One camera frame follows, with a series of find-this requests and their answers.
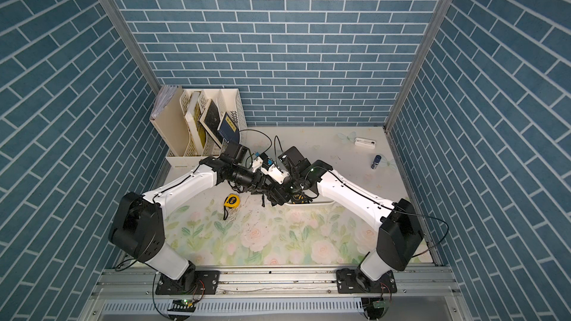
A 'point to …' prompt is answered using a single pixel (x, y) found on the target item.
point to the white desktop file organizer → (227, 99)
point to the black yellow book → (210, 121)
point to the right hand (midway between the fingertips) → (276, 191)
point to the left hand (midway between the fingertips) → (278, 191)
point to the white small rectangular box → (365, 143)
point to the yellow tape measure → (233, 201)
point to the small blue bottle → (375, 162)
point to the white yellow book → (195, 121)
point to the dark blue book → (229, 129)
